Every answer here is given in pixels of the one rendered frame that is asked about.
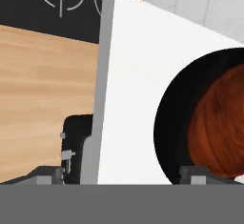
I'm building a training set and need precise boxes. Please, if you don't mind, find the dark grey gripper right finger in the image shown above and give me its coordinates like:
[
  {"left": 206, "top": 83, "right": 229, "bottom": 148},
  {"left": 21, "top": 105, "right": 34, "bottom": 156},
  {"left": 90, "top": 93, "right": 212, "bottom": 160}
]
[{"left": 178, "top": 165, "right": 244, "bottom": 186}]

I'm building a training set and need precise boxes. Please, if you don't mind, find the black bowl with brown inside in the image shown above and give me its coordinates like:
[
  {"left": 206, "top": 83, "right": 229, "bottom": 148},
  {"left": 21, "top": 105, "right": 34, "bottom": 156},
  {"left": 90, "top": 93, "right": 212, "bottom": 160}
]
[{"left": 152, "top": 47, "right": 244, "bottom": 186}]

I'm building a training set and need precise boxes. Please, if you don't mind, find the black small appliance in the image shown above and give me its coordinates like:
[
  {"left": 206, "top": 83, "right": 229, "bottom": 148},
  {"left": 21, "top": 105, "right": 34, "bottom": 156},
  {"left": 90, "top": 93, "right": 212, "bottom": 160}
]
[{"left": 59, "top": 113, "right": 94, "bottom": 185}]

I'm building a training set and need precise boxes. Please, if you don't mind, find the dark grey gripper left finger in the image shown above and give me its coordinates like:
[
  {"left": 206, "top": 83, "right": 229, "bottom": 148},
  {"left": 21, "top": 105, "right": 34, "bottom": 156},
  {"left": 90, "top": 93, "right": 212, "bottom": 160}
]
[{"left": 1, "top": 165, "right": 66, "bottom": 186}]

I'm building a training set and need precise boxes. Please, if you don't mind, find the black hob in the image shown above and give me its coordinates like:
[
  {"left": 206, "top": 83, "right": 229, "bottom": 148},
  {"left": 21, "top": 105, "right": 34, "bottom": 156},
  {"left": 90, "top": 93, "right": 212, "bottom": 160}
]
[{"left": 0, "top": 0, "right": 142, "bottom": 45}]

